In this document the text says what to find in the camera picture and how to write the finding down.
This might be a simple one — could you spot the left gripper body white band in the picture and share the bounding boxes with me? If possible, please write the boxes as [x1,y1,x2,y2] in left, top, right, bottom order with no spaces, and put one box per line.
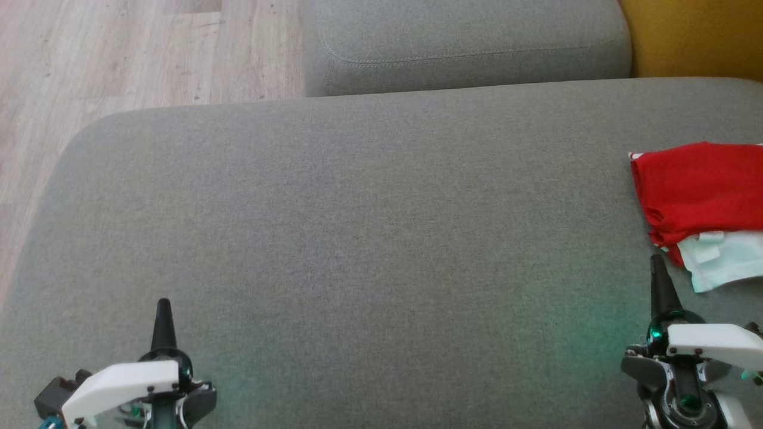
[61,350,216,429]

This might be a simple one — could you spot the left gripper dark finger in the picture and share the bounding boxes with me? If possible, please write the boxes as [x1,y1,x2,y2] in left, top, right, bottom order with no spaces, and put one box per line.
[150,298,178,355]

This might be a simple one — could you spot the large grey sofa seat cushion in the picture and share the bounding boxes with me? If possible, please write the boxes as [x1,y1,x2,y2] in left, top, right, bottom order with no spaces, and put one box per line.
[0,77,763,429]

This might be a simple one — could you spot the red white sports shorts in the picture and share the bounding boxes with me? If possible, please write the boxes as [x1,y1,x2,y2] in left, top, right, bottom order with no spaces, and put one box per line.
[651,229,686,267]

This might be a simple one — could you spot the yellow sofa cushion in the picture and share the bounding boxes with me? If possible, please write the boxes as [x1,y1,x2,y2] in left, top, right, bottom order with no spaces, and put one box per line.
[617,0,763,81]

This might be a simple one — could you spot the red white basketball jersey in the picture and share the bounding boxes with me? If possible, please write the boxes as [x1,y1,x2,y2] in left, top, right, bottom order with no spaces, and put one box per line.
[629,142,763,293]

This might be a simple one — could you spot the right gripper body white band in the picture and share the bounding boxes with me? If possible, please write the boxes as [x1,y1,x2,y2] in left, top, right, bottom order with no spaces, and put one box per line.
[621,310,763,388]

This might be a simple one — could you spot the small grey sofa cushion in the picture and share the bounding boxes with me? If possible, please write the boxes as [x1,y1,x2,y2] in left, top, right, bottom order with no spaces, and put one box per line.
[303,0,632,98]

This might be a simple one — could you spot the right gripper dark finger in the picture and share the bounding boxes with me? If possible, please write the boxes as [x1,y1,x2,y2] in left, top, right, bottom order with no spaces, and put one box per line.
[650,255,680,319]

